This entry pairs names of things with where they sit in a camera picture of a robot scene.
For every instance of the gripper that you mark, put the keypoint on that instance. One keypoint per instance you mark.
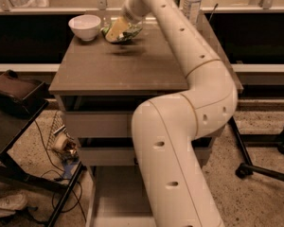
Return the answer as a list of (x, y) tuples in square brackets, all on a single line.
[(130, 12)]

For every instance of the green jalapeno chip bag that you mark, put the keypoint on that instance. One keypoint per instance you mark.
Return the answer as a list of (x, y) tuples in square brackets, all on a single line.
[(130, 33)]

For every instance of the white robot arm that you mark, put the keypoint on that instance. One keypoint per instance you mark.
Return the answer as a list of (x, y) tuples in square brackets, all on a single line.
[(176, 188)]

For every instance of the white ceramic bowl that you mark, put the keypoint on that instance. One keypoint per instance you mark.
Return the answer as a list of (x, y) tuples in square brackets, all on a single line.
[(86, 27)]

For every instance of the brown leather bag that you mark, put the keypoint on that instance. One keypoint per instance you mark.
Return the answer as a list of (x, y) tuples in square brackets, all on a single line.
[(20, 97)]

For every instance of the grey drawer cabinet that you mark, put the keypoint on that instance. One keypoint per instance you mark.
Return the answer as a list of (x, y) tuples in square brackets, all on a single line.
[(147, 69)]

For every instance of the clear plastic water bottle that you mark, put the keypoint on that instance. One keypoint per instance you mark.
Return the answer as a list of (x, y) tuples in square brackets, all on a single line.
[(191, 9)]

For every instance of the upper grey drawer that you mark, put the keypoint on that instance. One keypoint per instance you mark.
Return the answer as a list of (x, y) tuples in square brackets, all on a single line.
[(97, 123)]

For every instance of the white tape roll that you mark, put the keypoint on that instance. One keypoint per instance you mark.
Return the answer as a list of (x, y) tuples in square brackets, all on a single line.
[(60, 142)]

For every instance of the black office chair base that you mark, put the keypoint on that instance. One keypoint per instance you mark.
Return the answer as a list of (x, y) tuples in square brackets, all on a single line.
[(259, 146)]

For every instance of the white sneaker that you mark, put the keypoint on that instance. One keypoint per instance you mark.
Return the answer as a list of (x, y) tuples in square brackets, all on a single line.
[(10, 204)]

